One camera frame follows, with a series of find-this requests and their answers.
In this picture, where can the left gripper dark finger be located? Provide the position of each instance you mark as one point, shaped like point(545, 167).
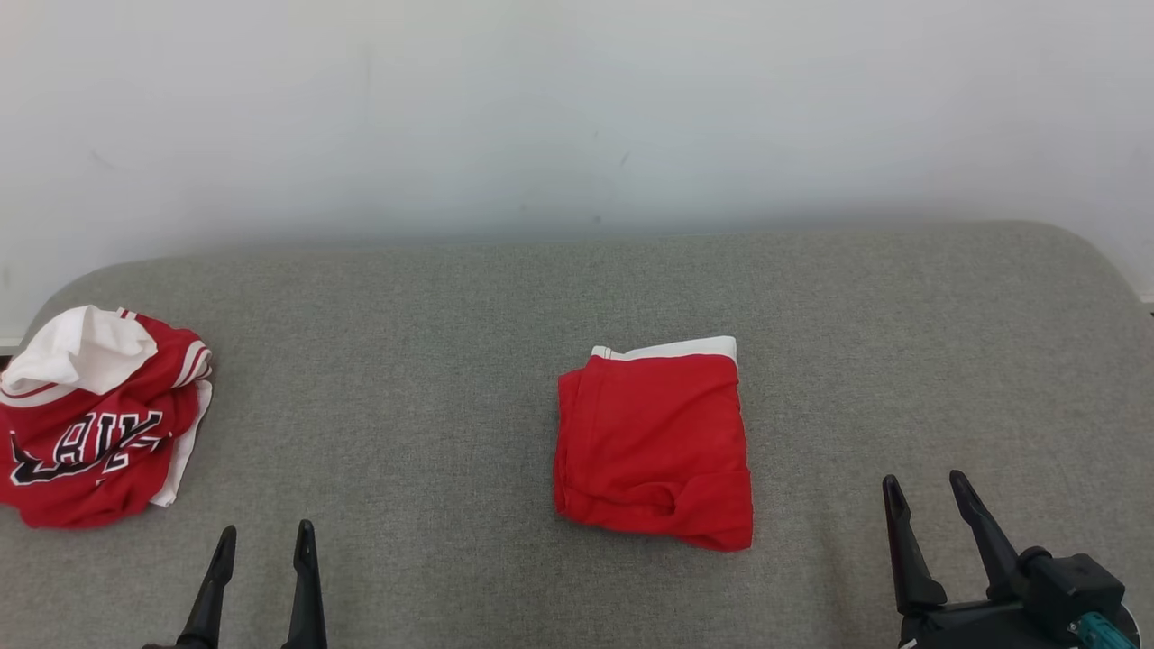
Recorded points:
point(306, 613)
point(209, 613)

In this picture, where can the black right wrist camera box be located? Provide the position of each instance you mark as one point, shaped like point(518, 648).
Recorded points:
point(1073, 586)

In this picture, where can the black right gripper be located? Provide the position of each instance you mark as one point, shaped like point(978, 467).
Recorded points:
point(974, 631)

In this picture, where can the red shorts white waistband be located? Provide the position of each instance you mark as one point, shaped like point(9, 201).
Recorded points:
point(654, 442)

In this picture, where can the grey fabric sofa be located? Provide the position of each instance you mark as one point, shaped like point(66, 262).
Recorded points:
point(406, 406)

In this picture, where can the red Bulls jersey white hem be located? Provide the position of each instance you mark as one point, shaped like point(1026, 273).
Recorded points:
point(99, 433)

